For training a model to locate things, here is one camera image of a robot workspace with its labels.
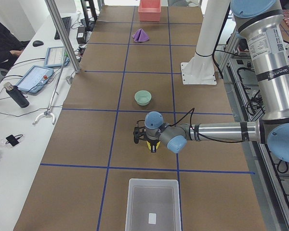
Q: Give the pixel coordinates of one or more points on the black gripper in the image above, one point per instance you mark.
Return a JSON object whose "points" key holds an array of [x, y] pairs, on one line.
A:
{"points": [[152, 142]]}

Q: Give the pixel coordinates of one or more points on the yellow plastic cup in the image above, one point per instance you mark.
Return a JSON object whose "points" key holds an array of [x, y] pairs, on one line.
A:
{"points": [[153, 145]]}

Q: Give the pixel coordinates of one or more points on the purple microfiber cloth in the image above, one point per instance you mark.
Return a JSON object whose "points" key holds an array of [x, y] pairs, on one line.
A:
{"points": [[140, 36]]}

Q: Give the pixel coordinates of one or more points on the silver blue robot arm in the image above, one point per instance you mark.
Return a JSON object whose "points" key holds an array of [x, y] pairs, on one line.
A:
{"points": [[258, 22]]}

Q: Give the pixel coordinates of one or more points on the clear plastic storage box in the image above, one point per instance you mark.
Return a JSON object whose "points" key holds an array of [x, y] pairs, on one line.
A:
{"points": [[153, 205]]}

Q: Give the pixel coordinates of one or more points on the mint green bowl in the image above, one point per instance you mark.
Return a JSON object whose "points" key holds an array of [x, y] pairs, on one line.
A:
{"points": [[142, 97]]}

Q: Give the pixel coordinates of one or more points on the white reacher grabber tool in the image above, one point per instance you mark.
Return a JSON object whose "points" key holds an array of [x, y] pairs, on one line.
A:
{"points": [[48, 112]]}

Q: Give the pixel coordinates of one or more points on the black power adapter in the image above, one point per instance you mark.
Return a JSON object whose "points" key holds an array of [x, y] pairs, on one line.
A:
{"points": [[81, 35]]}

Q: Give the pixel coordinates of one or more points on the far blue teach pendant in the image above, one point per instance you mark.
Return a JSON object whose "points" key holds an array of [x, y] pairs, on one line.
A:
{"points": [[54, 57]]}

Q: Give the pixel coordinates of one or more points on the blue teach pendant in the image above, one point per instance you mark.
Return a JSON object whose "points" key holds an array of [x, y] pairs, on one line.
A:
{"points": [[54, 57], [34, 79]]}

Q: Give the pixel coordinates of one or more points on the near blue teach pendant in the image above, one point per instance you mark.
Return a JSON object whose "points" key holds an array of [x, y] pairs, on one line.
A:
{"points": [[34, 79]]}

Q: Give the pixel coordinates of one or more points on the pink plastic bin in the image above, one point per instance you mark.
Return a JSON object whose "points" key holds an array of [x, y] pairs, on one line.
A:
{"points": [[149, 10]]}

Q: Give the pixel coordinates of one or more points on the small black device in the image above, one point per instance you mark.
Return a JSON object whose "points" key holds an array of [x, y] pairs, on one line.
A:
{"points": [[13, 140]]}

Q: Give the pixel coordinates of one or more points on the black water bottle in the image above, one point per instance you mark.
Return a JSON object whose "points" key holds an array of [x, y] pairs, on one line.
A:
{"points": [[16, 95]]}

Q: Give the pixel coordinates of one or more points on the black computer mouse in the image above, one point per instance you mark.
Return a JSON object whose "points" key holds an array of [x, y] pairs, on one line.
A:
{"points": [[37, 43]]}

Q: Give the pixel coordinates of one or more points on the person in black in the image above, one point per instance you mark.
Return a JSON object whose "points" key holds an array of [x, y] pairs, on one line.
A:
{"points": [[10, 48]]}

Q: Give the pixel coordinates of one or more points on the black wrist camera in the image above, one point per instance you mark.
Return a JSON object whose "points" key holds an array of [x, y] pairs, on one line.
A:
{"points": [[139, 133]]}

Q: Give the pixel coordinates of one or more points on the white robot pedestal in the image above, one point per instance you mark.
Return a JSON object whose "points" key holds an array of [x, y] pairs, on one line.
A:
{"points": [[200, 69]]}

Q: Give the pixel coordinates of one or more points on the aluminium frame post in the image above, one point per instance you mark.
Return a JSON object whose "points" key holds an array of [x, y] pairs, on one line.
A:
{"points": [[55, 15]]}

